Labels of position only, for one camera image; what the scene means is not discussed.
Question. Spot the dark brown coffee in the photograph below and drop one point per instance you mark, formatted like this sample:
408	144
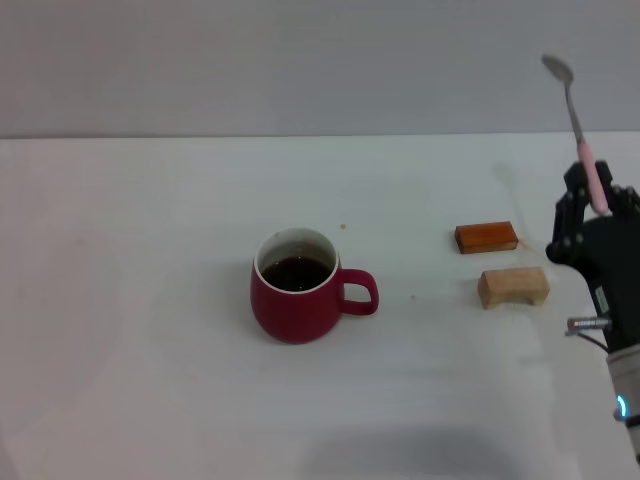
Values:
297	274

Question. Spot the dark orange wooden block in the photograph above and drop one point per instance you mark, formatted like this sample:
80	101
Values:
485	237

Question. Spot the light notched wooden block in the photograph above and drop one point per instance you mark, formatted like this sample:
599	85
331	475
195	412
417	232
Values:
510	285

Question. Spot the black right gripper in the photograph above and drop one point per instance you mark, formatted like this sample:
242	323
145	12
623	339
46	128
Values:
612	270

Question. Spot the red ceramic cup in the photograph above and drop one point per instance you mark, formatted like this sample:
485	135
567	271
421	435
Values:
295	315

